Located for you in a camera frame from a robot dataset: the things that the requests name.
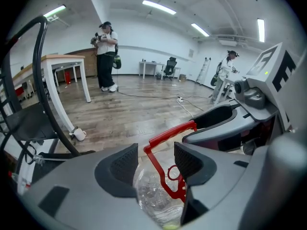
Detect black platform trolley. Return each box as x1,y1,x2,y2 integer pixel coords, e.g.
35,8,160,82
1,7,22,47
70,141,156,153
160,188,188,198
0,15,96,184

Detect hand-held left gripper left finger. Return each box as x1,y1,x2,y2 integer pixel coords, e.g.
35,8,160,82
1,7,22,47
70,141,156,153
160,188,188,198
18,143,164,230

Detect white cable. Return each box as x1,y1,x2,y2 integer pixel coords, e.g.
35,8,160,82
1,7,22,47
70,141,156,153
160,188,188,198
178,101,194,118

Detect metal ladder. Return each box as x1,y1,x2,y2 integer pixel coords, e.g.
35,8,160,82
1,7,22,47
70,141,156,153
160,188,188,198
195,57,212,85

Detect black cable with adapter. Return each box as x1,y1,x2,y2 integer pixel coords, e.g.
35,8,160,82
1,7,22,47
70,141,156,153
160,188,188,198
117,90,179,99

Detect black office chair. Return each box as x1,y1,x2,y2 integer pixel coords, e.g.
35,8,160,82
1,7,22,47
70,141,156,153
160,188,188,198
163,57,177,81

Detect ceiling light tube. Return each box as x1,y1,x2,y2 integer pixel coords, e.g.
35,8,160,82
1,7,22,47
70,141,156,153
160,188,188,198
257,18,265,43
43,5,67,18
191,23,210,37
142,0,177,15

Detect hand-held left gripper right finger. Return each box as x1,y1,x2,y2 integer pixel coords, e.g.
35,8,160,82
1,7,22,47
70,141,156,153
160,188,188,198
174,141,268,226

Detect wooden table white legs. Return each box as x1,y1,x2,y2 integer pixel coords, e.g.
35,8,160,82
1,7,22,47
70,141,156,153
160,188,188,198
12,54,92,133

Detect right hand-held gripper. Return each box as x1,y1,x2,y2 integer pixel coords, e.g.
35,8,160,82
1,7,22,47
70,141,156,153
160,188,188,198
182,42,303,155

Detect white mug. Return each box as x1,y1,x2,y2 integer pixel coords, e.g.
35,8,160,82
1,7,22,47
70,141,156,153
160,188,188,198
71,127,87,142

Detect white air conditioner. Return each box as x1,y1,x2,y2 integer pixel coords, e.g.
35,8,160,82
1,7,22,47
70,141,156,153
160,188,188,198
218,39,238,47

